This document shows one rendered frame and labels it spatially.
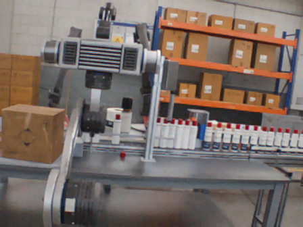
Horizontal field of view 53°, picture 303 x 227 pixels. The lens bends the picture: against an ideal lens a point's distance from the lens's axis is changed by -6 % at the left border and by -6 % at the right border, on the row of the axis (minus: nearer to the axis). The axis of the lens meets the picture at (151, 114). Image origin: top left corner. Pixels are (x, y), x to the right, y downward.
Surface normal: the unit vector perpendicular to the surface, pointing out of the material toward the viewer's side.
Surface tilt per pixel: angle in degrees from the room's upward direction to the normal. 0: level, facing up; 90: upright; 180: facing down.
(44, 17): 90
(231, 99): 91
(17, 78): 90
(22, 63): 90
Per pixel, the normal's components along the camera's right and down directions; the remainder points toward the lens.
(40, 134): 0.00, 0.15
